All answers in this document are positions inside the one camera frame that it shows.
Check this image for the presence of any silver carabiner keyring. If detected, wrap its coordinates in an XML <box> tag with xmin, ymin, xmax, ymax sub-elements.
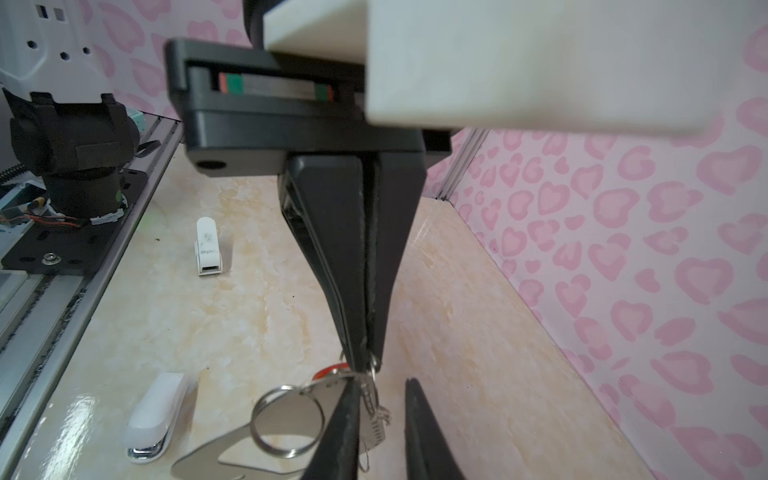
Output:
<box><xmin>170</xmin><ymin>357</ymin><xmax>392</xmax><ymax>480</ymax></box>

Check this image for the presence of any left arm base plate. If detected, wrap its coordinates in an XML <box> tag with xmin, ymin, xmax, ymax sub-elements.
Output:
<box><xmin>1</xmin><ymin>169</ymin><xmax>148</xmax><ymax>276</ymax></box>

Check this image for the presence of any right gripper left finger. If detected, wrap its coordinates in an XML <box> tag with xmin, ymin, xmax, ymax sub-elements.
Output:
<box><xmin>301</xmin><ymin>380</ymin><xmax>361</xmax><ymax>480</ymax></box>

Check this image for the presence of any left white key tag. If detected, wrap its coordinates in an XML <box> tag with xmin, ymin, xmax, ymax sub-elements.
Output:
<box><xmin>194</xmin><ymin>217</ymin><xmax>223</xmax><ymax>276</ymax></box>

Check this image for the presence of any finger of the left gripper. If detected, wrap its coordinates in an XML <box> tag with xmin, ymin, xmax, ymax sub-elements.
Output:
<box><xmin>364</xmin><ymin>152</ymin><xmax>426</xmax><ymax>362</ymax></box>
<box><xmin>279</xmin><ymin>155</ymin><xmax>368</xmax><ymax>372</ymax></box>

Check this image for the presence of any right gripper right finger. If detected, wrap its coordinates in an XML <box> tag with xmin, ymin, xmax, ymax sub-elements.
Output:
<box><xmin>404</xmin><ymin>378</ymin><xmax>465</xmax><ymax>480</ymax></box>

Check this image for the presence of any right white key tag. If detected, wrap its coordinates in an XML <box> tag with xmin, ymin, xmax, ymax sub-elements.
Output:
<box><xmin>123</xmin><ymin>372</ymin><xmax>191</xmax><ymax>464</ymax></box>

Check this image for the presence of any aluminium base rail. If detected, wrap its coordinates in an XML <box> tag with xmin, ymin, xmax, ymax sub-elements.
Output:
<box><xmin>1</xmin><ymin>115</ymin><xmax>183</xmax><ymax>479</ymax></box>

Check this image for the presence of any white key tag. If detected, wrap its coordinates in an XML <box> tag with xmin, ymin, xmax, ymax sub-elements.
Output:
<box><xmin>123</xmin><ymin>372</ymin><xmax>191</xmax><ymax>464</ymax></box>
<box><xmin>194</xmin><ymin>217</ymin><xmax>223</xmax><ymax>276</ymax></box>

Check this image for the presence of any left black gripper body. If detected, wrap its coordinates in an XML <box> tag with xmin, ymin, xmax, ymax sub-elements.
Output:
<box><xmin>164</xmin><ymin>38</ymin><xmax>452</xmax><ymax>177</ymax></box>

